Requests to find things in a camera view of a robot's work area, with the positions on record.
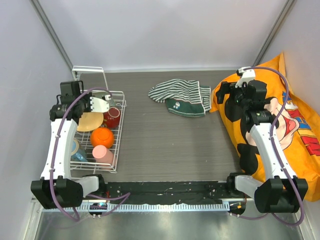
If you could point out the pink cup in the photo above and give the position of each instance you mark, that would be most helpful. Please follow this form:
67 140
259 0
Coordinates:
102 155

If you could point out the blue patterned bowl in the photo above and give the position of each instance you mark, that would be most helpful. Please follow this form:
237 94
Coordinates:
78 154

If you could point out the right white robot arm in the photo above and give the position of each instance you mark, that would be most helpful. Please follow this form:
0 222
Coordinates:
282 191

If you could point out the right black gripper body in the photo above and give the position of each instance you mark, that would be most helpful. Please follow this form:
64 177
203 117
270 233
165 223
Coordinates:
237 94

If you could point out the yellow round plate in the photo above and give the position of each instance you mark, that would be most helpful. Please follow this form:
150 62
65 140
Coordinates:
90 121

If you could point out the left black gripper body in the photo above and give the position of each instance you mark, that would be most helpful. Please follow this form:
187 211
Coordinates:
85 102

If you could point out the white slotted cable duct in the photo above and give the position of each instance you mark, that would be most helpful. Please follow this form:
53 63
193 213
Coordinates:
217 207

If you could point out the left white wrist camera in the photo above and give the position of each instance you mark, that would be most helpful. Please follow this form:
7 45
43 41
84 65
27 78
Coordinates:
98 105

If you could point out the orange bowl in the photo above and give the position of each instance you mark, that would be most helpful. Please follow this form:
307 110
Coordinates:
102 136

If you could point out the red patterned cup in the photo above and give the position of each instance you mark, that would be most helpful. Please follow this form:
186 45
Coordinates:
111 118

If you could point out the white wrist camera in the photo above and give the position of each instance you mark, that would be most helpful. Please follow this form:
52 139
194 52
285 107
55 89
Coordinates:
246 75
98 105

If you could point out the white wire dish rack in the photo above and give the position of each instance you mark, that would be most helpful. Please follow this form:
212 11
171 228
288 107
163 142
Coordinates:
92 167

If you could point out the orange cartoon cloth bag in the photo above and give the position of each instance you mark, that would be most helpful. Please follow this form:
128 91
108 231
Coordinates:
298 129

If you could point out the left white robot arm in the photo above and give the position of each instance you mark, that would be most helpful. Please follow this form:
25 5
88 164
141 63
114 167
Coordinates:
55 189

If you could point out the light green divided tray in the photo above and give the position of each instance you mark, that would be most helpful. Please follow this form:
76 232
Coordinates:
104 96

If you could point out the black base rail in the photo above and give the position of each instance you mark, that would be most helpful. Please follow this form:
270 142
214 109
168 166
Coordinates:
171 192

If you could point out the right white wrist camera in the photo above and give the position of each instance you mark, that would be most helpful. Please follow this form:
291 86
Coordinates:
246 75

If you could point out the green striped towel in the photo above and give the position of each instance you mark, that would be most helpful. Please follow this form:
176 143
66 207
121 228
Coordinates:
186 98

